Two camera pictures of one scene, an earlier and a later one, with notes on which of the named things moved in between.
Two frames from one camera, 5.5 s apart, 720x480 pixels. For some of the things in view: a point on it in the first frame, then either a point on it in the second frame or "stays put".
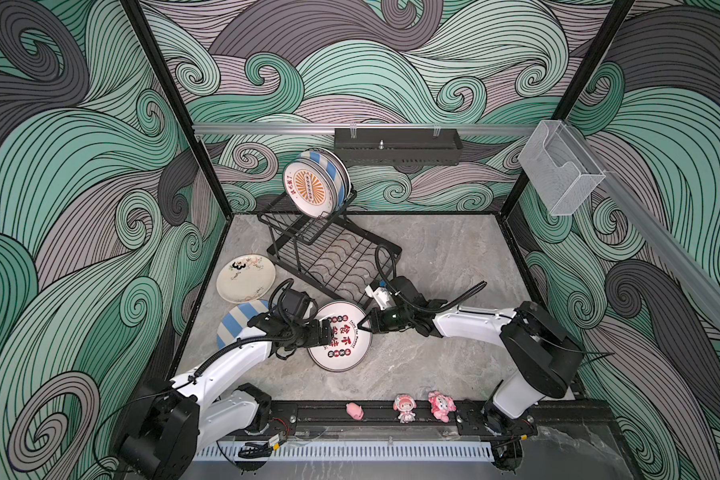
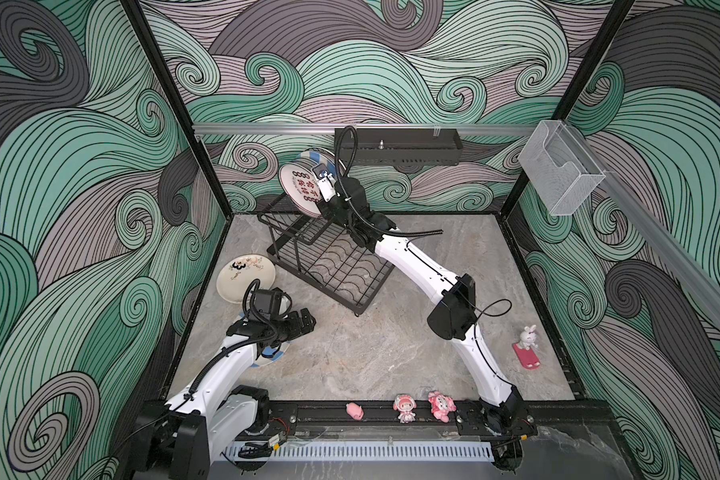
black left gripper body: (308, 334) to (288, 327)
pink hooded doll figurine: (406, 405) stays put
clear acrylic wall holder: (559, 169) stays put
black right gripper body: (392, 318) to (338, 204)
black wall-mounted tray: (393, 147) stays put
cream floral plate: (245, 278) stays put
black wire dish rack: (333, 250) stays put
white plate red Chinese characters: (352, 344) to (300, 188)
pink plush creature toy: (441, 405) stays put
